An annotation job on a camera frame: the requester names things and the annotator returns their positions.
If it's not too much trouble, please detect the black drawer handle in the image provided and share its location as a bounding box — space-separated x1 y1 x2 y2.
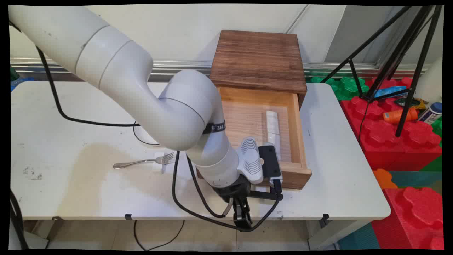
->
248 189 284 202

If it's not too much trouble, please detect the long white ceramic cutlery holder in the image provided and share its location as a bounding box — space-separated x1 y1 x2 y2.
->
265 110 282 160

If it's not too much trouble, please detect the black cable bundle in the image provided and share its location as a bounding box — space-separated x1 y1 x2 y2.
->
10 189 29 250

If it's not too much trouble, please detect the white bottle with blue cap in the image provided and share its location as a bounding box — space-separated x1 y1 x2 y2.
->
417 102 443 125

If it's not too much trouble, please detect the dark yellow snack packet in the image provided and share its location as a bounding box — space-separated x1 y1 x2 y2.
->
394 97 427 109

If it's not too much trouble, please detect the light wooden drawer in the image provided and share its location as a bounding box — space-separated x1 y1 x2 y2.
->
196 87 312 191

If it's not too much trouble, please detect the white cutlery rest block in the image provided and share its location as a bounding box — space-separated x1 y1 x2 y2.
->
152 152 167 175

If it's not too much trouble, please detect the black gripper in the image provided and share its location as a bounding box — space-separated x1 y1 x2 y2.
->
212 175 255 230

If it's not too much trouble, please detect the silver fork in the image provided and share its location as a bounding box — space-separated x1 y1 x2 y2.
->
113 152 175 169

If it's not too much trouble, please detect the black velcro arm strap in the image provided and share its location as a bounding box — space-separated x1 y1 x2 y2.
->
203 120 226 135

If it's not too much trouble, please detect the black tripod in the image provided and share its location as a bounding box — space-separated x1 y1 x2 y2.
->
320 5 443 137

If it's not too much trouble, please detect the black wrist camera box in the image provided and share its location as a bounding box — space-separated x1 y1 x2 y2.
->
258 143 284 188

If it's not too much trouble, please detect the white ribbed camera mount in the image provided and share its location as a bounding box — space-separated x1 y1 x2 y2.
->
236 137 264 184

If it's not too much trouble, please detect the orange foam block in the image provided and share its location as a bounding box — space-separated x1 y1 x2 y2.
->
372 168 398 190

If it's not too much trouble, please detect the small green foam block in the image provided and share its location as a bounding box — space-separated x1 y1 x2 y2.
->
430 117 443 147

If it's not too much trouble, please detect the large red foam block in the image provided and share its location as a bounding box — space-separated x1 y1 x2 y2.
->
340 76 443 171

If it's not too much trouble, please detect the white rounded container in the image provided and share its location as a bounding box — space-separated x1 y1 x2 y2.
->
414 57 443 104

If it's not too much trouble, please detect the dark wooden cabinet box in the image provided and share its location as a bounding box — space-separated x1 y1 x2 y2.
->
209 30 308 108

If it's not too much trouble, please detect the orange bottle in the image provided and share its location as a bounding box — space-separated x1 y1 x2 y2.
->
382 107 419 124

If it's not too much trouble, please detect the white table leg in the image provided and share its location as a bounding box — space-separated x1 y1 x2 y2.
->
307 220 370 250

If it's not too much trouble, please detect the teal foam mat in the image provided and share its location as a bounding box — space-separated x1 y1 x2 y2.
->
336 223 381 250
389 171 443 188

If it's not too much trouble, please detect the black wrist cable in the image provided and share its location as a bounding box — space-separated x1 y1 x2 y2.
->
35 45 284 233

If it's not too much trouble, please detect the black floor cable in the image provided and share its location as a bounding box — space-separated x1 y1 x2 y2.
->
133 220 185 251

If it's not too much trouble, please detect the blue flat packet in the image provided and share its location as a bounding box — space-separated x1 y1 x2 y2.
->
373 86 407 99

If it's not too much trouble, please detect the aluminium wall rail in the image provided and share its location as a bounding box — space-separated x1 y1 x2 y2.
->
11 57 432 78

